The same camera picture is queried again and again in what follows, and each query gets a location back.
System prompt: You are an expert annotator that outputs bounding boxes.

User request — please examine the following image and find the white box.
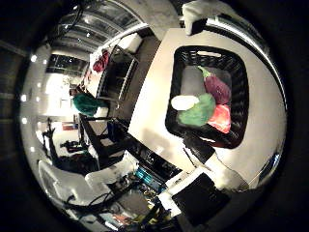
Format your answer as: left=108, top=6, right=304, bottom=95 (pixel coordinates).
left=122, top=32, right=144, bottom=54

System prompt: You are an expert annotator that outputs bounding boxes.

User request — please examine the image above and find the dark window pane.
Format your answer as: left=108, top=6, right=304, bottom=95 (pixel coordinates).
left=45, top=53, right=89, bottom=77

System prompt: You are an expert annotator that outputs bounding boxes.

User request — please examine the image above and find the green broccoli plush toy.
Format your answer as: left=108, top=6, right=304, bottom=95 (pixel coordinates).
left=170, top=92, right=216, bottom=128

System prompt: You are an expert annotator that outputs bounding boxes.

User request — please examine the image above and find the black plastic basket container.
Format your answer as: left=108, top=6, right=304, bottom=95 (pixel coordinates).
left=164, top=44, right=250, bottom=150

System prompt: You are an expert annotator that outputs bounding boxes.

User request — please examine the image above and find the red plush toy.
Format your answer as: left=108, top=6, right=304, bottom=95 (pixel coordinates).
left=207, top=103, right=233, bottom=134

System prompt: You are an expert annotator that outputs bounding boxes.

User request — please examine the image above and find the black metal frame rack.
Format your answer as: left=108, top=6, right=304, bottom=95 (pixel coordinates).
left=96, top=44, right=140, bottom=102

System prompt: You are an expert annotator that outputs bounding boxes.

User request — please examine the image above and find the black metal stand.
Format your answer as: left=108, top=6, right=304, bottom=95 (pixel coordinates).
left=77, top=113, right=129, bottom=170

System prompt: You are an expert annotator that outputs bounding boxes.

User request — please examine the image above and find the person in teal shirt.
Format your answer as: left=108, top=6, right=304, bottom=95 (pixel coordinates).
left=71, top=91, right=109, bottom=118

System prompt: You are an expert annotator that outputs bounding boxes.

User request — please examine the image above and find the purple eggplant plush toy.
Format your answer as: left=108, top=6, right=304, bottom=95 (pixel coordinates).
left=197, top=65, right=232, bottom=105

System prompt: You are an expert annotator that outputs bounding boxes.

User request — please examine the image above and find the black overhead cable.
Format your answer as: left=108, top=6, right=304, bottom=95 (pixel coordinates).
left=47, top=0, right=85, bottom=43

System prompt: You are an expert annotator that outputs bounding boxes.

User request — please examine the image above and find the blue cylindrical part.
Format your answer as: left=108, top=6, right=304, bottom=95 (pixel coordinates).
left=134, top=165, right=167, bottom=192

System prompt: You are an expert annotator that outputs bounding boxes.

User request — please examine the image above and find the red cloth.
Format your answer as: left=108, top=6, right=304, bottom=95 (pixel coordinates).
left=92, top=48, right=111, bottom=73

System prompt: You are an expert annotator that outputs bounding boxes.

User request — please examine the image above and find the black cable bundle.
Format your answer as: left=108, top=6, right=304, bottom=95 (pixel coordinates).
left=62, top=183, right=129, bottom=214

